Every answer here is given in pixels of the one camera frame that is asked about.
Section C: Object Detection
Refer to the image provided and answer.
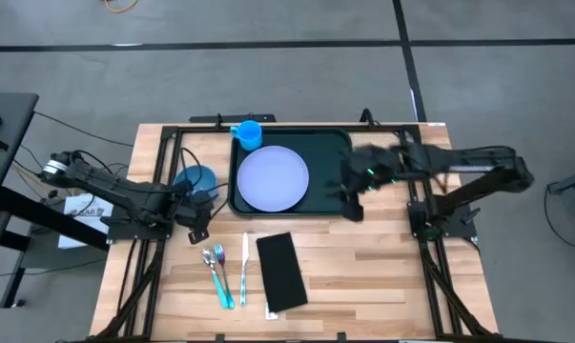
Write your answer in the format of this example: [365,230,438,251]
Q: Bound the fork with blue handle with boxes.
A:
[213,243,236,310]

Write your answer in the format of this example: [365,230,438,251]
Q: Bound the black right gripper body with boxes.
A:
[341,145,381,192]

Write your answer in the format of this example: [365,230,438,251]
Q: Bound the knife with patterned teal handle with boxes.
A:
[239,232,251,307]

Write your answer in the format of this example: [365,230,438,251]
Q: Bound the blue bowl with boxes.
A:
[173,165,218,200]

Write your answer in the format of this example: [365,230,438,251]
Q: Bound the yellow floor cable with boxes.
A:
[103,0,140,14]

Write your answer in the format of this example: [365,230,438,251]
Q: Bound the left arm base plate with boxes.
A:
[106,209,174,242]

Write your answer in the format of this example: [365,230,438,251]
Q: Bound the spoon with teal handle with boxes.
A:
[201,247,231,310]

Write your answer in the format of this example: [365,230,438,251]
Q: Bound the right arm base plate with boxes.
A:
[407,199,479,241]

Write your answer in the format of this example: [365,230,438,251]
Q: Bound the black table frame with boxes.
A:
[93,123,498,343]

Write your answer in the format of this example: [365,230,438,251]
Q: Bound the black desk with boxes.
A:
[0,92,111,310]

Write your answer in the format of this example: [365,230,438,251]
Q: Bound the bright blue cup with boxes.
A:
[229,119,264,151]

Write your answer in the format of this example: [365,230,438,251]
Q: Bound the dark green serving tray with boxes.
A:
[228,127,358,218]

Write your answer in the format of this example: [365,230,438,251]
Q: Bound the grey floor stand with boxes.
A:
[546,166,575,196]

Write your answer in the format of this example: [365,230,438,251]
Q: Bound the white paper sheet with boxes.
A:
[57,192,115,251]

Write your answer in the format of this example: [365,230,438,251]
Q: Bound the black napkin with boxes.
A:
[256,232,309,314]

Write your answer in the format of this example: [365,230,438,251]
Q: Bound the black bar at table edge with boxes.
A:
[189,112,277,124]

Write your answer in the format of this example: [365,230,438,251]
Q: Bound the lavender round plate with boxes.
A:
[236,145,311,213]

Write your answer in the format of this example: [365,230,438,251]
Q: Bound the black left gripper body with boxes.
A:
[172,189,213,231]

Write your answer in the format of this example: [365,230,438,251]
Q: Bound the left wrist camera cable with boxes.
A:
[179,146,231,220]

